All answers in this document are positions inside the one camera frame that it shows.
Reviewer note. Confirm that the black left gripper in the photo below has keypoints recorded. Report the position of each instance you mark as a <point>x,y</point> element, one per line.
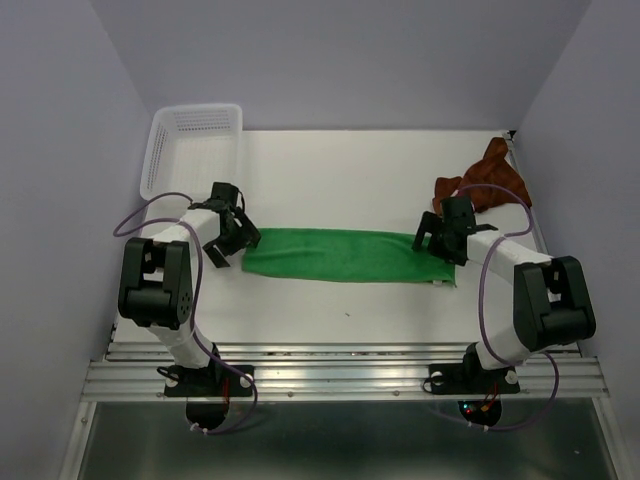
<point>246,230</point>

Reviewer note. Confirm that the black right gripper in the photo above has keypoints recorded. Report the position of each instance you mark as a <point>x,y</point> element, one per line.
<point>432,222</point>

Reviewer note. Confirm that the green microfiber towel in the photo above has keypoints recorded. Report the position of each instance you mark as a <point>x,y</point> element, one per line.
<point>344,256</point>

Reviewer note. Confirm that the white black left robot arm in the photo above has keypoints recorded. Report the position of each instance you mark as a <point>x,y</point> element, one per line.
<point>162,270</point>

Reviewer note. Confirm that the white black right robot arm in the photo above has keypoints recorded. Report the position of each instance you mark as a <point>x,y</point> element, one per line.
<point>551,305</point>

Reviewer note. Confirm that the brown microfiber towel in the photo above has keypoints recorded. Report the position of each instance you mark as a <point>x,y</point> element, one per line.
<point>495,182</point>

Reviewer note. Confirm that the white perforated plastic basket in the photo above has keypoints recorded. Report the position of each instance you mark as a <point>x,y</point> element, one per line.
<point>190,147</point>

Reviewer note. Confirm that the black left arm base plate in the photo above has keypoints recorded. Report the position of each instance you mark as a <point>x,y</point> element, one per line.
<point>213,381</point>

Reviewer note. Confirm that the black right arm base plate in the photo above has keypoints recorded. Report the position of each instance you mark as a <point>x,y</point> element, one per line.
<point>454,379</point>

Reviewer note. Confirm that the aluminium mounting rail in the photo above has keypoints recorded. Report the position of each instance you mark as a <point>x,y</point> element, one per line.
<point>334,371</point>

